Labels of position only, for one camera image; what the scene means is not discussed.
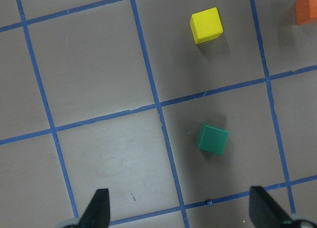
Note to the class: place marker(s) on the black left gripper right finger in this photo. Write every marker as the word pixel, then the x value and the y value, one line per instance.
pixel 264 211

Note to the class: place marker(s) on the green wooden block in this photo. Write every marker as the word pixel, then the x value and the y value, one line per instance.
pixel 211 139

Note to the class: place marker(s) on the orange wooden block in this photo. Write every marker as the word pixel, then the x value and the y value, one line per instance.
pixel 306 11

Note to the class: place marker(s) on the yellow wooden block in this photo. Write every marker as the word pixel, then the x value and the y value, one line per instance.
pixel 206 25

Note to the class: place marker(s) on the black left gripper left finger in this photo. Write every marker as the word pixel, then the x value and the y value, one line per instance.
pixel 97 213

